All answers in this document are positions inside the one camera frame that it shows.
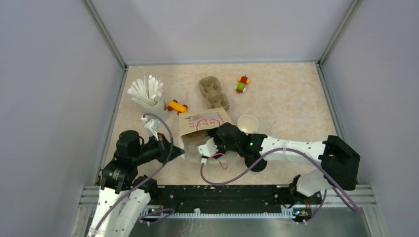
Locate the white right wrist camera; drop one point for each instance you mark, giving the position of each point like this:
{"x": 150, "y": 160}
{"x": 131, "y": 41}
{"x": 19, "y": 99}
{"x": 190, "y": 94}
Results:
{"x": 207, "y": 150}

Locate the yellow toy brick car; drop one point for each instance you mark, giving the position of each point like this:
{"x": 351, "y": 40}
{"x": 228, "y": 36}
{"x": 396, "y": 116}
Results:
{"x": 173, "y": 105}

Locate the white straw holder cup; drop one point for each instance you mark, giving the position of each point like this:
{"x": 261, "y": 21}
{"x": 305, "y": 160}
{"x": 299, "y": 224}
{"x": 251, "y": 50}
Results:
{"x": 160, "y": 109}

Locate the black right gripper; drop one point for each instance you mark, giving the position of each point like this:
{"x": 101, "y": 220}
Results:
{"x": 221, "y": 150}

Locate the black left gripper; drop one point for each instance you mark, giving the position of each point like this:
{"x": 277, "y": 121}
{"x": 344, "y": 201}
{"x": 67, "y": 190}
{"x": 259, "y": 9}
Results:
{"x": 163, "y": 144}

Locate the stack of paper cups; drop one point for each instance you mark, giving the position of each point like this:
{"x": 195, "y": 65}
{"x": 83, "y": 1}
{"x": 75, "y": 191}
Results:
{"x": 248, "y": 124}

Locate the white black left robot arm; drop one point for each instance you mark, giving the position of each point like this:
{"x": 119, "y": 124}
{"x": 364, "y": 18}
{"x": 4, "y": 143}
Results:
{"x": 123, "y": 194}

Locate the black cup lid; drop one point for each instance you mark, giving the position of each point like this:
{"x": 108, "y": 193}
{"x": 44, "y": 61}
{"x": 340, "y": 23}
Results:
{"x": 260, "y": 166}

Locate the kraft pink paper bag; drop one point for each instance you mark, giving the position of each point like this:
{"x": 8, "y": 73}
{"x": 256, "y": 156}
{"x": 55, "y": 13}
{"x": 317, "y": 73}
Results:
{"x": 193, "y": 127}

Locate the brown cardboard cup carrier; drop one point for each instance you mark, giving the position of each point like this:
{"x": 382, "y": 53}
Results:
{"x": 211, "y": 90}

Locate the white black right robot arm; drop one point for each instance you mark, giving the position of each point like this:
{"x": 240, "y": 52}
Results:
{"x": 336, "y": 163}

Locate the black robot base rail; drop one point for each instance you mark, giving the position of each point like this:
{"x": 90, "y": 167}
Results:
{"x": 270, "y": 194}

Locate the red green toy brick car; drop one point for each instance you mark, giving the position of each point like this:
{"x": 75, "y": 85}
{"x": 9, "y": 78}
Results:
{"x": 241, "y": 86}

